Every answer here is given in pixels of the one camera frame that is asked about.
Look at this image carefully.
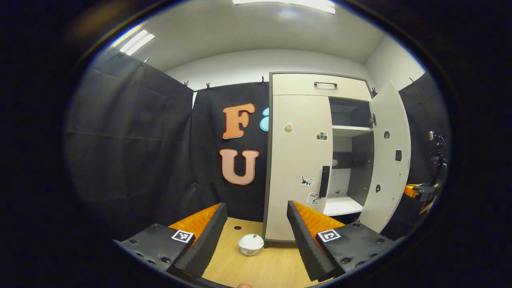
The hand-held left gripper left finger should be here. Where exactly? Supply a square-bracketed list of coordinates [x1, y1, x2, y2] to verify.
[113, 202, 228, 280]

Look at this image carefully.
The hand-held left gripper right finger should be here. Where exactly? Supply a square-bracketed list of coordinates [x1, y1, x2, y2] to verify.
[287, 200, 400, 282]

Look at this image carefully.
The beige cabinet door headphone sticker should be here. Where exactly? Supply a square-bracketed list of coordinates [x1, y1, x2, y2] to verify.
[357, 81, 412, 234]

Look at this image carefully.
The beige double-door shoe cabinet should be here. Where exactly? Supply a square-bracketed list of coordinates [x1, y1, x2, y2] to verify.
[263, 72, 376, 244]

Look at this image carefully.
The beige cabinet door camera sticker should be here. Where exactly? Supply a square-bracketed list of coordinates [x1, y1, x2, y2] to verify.
[265, 95, 333, 242]

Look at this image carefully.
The black tripod stand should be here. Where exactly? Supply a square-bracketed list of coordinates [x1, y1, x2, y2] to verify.
[429, 131, 448, 188]

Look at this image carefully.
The white lidded bowl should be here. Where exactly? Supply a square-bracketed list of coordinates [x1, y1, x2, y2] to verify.
[238, 234, 265, 256]

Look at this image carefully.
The black backdrop cloth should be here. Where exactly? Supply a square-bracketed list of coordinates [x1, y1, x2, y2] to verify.
[64, 52, 450, 240]

